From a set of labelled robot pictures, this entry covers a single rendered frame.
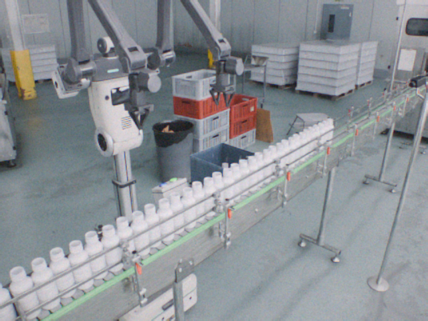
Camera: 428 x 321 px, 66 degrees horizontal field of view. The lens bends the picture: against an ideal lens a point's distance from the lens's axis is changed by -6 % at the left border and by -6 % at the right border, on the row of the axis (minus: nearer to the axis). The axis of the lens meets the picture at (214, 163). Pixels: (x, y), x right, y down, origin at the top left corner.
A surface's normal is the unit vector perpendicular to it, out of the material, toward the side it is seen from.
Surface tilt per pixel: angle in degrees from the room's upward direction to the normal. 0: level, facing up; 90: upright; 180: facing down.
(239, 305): 0
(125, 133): 90
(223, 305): 0
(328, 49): 90
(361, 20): 90
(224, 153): 90
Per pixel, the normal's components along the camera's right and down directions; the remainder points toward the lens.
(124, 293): 0.74, 0.28
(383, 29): -0.68, 0.30
